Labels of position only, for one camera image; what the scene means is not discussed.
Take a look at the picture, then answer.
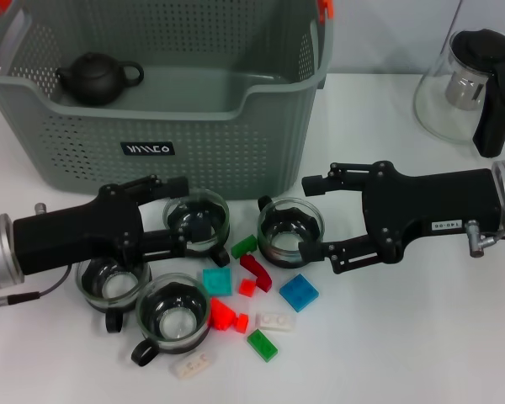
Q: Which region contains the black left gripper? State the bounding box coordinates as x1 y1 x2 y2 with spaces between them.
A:
12 174 210 278

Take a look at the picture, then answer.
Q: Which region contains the left gripper cable with plug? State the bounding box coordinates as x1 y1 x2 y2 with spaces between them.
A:
0 263 76 316

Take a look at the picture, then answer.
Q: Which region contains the translucent white building brick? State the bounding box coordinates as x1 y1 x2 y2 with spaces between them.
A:
169 351 216 381

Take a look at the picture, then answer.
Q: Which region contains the blue square building plate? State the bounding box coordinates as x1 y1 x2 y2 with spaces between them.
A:
279 273 321 313

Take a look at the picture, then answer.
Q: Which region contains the teal square building plate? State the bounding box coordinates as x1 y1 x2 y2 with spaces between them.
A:
201 268 233 298

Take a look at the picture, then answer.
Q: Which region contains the black clay teapot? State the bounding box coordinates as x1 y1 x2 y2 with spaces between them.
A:
55 51 146 106

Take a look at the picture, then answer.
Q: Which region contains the bright red slope brick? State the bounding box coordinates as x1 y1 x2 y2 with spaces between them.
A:
208 297 239 332

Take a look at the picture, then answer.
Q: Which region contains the small green building brick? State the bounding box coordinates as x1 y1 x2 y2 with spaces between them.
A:
230 234 258 260

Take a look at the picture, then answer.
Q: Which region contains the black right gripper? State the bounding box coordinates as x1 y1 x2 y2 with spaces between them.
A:
298 160 502 276

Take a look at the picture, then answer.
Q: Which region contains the grey perforated storage bin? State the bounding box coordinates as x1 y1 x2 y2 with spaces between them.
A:
0 0 336 201

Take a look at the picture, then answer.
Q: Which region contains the green flat building plate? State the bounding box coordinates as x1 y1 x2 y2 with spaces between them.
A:
247 328 279 363

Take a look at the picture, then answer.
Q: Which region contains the white flat two-stud brick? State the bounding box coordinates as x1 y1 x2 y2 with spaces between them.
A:
255 311 298 334

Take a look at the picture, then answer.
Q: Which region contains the dark red curved brick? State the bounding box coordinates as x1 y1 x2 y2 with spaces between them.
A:
239 253 274 294

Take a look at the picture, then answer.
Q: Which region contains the glass teapot with black handle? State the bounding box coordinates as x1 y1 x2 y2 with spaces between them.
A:
412 28 505 159

